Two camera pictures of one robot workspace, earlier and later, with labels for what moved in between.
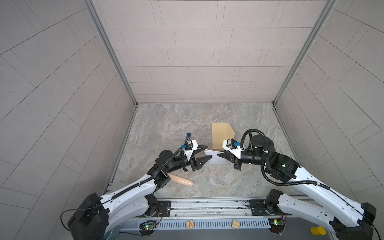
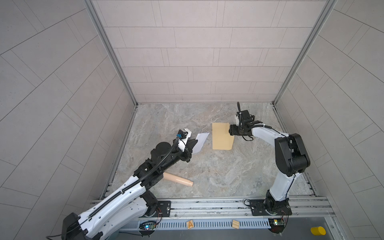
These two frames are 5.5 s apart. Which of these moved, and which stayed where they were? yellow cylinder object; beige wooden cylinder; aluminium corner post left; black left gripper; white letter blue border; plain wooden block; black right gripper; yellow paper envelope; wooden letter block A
Moved: black left gripper; white letter blue border; black right gripper
Stayed: yellow cylinder object; wooden letter block A; plain wooden block; beige wooden cylinder; yellow paper envelope; aluminium corner post left
